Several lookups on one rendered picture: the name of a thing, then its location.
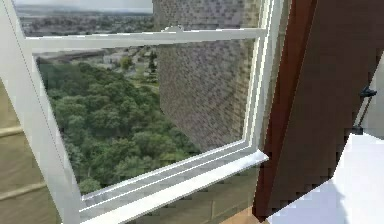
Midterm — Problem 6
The white framed window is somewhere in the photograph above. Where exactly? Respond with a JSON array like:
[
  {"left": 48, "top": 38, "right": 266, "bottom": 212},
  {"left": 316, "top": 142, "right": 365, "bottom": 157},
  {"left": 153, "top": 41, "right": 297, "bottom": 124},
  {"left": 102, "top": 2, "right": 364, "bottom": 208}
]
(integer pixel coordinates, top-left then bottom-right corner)
[{"left": 0, "top": 0, "right": 288, "bottom": 224}]

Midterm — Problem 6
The dark brown wooden wardrobe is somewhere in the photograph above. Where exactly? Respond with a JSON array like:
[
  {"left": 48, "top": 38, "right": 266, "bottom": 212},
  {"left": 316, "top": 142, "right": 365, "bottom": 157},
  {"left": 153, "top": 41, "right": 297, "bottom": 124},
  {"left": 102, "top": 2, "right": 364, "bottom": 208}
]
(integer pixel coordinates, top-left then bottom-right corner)
[{"left": 252, "top": 0, "right": 384, "bottom": 223}]

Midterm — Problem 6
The white bed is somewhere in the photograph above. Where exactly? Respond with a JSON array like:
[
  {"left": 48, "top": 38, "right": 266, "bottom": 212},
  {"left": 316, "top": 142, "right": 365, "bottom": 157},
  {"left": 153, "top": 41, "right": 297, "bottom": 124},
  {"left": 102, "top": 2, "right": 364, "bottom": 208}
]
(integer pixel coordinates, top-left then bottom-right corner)
[{"left": 266, "top": 132, "right": 384, "bottom": 224}]

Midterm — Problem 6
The black door handle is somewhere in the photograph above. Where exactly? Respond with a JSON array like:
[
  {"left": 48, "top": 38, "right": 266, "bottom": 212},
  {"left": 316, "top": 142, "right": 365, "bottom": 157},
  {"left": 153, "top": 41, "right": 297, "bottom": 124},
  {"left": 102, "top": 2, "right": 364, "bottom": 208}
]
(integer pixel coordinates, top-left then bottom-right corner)
[{"left": 351, "top": 85, "right": 378, "bottom": 136}]

